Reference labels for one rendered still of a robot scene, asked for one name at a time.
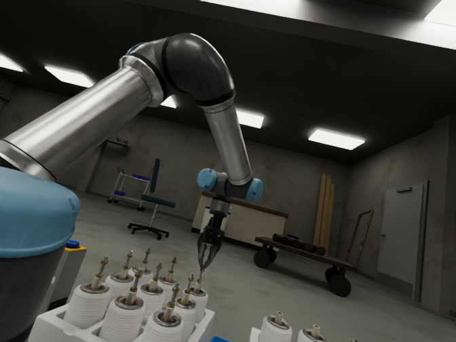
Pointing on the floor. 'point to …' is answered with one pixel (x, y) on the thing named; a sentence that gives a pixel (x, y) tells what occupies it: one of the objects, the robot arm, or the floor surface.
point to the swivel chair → (155, 206)
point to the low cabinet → (244, 222)
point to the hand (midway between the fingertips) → (203, 263)
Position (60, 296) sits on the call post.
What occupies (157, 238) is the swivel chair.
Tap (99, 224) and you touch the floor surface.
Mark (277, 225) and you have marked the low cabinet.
